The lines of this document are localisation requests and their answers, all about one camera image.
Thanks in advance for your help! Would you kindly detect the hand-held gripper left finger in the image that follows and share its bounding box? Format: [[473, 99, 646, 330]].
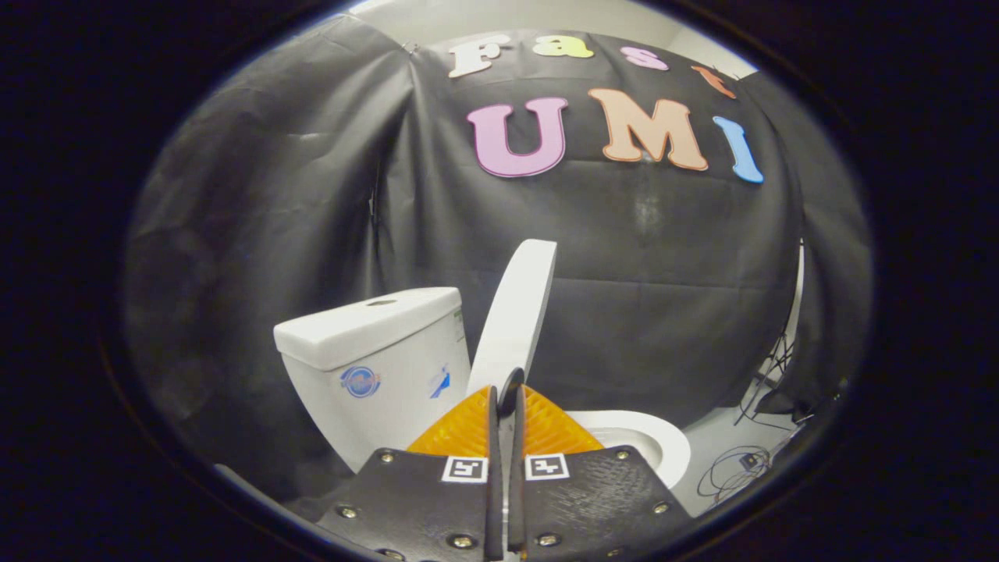
[[316, 385, 504, 562]]

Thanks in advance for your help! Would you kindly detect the white toilet seat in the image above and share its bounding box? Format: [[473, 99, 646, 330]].
[[566, 410, 692, 490]]

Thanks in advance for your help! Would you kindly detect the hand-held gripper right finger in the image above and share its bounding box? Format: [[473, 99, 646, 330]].
[[509, 385, 694, 561]]

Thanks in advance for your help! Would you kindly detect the white toilet tank cover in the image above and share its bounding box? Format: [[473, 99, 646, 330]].
[[273, 287, 463, 372]]

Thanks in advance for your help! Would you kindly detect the black floor cable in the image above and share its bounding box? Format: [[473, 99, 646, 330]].
[[697, 446, 773, 502]]

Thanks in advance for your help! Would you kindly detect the white toilet lid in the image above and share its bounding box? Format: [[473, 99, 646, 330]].
[[467, 239, 558, 399]]

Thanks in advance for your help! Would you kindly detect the black backdrop cloth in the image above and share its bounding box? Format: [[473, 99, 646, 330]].
[[741, 70, 873, 414], [125, 16, 414, 500], [382, 31, 805, 430]]

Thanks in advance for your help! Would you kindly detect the dark round lid pull tab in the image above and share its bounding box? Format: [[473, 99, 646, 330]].
[[498, 367, 525, 416]]

